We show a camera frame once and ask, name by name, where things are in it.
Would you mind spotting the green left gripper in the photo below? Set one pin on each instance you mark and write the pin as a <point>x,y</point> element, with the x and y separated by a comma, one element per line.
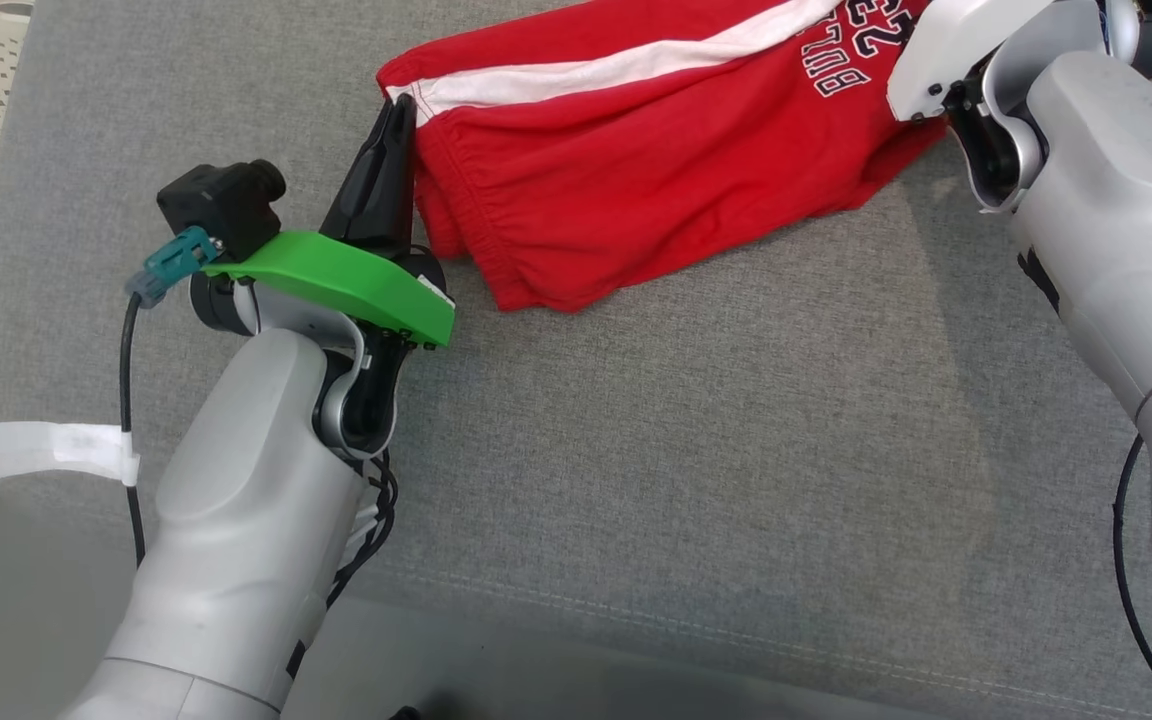
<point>356,280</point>

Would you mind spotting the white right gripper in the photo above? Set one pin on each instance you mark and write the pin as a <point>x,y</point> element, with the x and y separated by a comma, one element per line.
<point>946,45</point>

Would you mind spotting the red basketball shorts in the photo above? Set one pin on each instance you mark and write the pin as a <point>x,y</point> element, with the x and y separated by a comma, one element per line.
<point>636,170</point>

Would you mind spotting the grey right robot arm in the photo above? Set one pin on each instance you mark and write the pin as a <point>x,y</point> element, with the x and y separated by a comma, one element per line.
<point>1116,200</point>

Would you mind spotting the grey fabric sofa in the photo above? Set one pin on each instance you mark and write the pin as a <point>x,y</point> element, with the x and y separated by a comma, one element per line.
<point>686,480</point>

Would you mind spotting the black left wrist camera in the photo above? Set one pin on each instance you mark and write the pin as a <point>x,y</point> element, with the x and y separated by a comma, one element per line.
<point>221,205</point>

